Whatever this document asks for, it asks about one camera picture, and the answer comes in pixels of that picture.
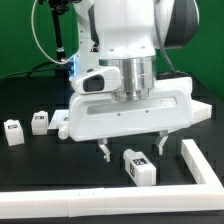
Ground white L-shaped fence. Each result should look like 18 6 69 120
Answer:
0 139 224 219

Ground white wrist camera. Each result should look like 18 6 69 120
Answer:
72 66 121 94

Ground black cable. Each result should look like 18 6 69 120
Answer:
0 61 73 83

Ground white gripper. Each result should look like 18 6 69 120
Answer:
69 77 193 162

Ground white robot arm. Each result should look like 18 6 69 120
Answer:
69 0 199 160

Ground white square tabletop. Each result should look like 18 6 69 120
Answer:
192 100 212 123

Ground white sheet with markers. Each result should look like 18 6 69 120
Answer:
48 110 69 130

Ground white cable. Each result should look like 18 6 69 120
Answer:
30 0 75 66

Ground black camera stand pole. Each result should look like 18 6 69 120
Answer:
38 0 73 79

